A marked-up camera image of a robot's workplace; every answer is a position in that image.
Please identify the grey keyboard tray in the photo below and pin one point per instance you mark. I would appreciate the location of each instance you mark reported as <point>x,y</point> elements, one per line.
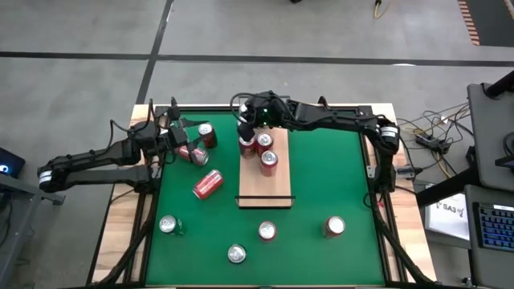
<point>470,261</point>

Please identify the green table mat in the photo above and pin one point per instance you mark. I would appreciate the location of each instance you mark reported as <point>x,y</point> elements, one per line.
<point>289,257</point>

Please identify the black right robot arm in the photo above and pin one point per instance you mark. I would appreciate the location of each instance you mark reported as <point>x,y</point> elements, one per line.
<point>341,118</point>

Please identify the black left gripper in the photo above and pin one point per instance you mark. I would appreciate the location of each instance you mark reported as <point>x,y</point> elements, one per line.
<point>172,136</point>

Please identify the black box with blue light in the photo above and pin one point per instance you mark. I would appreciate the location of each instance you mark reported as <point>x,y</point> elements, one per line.
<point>12,160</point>

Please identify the grey side table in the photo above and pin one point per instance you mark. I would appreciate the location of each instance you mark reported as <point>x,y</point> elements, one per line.
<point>488,132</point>

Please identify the grey metal stand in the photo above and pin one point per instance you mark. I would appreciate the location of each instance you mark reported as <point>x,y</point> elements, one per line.
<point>24,196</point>

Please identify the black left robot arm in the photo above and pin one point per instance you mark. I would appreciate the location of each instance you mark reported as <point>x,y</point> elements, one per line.
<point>100,156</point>

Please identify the white metal bracket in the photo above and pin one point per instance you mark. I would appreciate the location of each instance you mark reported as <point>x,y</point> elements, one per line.
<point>370,171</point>

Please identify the black power strip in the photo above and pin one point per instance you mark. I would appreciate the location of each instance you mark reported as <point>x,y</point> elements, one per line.
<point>427,141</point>

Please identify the white paper sign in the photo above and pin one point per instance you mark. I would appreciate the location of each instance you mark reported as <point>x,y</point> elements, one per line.
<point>445,216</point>

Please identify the backlit black keyboard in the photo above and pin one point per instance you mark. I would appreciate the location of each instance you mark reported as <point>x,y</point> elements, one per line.
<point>496,226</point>

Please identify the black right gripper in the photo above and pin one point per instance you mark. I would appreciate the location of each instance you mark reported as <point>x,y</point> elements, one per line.
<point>267,110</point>

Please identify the red strawberry Fanta can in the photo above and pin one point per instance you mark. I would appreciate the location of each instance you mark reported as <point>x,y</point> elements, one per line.
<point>198,156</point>
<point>247,149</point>
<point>264,139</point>
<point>267,229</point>

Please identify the black mat with striped edge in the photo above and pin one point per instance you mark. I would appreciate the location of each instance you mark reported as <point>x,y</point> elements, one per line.
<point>494,20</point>

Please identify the wooden shelf with black frame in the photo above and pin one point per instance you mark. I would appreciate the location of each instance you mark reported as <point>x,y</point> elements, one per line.
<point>277,184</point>

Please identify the dark red black soda can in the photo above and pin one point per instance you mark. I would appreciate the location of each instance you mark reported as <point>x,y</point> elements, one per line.
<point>205,129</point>

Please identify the black pole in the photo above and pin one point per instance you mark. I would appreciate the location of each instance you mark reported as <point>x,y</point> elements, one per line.
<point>500,85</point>

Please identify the black stand leg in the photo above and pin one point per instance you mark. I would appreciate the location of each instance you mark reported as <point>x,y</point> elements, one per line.
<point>445,186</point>

